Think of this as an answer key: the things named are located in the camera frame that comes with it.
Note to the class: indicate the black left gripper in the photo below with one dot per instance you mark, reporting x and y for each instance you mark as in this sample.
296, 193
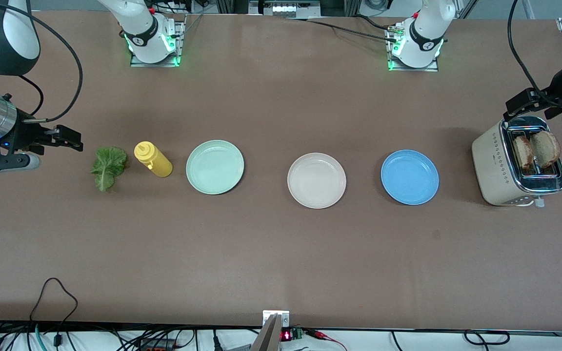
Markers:
555, 93

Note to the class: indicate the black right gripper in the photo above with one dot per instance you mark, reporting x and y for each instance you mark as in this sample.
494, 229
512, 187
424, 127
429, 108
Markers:
26, 134

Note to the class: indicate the toasted bread slice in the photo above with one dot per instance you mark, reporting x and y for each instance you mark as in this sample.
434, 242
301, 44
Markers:
522, 152
547, 148

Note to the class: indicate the green lettuce leaf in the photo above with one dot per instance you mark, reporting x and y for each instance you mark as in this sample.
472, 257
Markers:
108, 165

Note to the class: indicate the yellow squeeze bottle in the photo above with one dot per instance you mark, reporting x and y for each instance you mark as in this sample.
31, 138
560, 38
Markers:
156, 163

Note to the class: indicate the blue plate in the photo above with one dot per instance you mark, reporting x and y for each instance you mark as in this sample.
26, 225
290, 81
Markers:
410, 177

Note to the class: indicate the mint green plate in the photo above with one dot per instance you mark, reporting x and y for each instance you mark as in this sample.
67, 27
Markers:
215, 167

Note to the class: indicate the beige plate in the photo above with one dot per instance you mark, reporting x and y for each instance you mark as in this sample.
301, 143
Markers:
316, 180

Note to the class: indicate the beige chrome toaster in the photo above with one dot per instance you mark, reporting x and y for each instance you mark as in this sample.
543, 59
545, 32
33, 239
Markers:
493, 165

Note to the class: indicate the grey power unit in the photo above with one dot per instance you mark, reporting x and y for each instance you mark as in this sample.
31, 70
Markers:
286, 9

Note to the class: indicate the small red-lit circuit board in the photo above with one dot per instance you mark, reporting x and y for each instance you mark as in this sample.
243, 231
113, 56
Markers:
291, 334

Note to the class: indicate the red alligator clip lead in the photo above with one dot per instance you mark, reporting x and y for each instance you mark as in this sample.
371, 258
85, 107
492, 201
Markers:
325, 335

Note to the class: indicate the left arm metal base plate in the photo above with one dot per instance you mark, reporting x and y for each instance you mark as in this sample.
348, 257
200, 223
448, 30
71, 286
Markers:
415, 69

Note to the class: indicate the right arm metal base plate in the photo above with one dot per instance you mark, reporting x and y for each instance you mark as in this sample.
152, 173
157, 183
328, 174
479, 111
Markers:
181, 44

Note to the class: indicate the white metal bracket plate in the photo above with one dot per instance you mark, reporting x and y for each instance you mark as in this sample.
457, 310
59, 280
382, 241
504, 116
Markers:
283, 318

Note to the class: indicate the grey metal mount bar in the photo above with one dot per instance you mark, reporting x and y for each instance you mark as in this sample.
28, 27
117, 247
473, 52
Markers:
267, 339

